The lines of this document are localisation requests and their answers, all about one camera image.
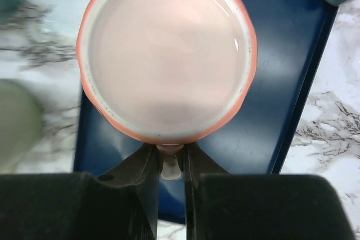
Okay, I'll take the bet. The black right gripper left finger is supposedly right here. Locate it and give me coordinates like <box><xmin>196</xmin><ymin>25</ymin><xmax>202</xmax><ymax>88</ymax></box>
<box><xmin>1</xmin><ymin>144</ymin><xmax>159</xmax><ymax>239</ymax></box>

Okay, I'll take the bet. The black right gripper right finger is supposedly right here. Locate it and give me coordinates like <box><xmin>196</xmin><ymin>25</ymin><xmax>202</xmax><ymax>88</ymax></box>
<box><xmin>183</xmin><ymin>143</ymin><xmax>355</xmax><ymax>239</ymax></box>

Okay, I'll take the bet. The light green mug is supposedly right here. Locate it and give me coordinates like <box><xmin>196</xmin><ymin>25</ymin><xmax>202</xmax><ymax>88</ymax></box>
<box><xmin>1</xmin><ymin>79</ymin><xmax>43</xmax><ymax>174</ymax></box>

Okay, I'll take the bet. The pink mug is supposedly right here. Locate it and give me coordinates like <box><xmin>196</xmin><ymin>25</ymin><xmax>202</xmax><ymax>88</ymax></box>
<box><xmin>76</xmin><ymin>0</ymin><xmax>258</xmax><ymax>180</ymax></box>

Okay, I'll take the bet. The dark blue tray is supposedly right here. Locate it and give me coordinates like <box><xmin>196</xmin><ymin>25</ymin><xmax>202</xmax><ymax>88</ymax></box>
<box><xmin>73</xmin><ymin>0</ymin><xmax>338</xmax><ymax>224</ymax></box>

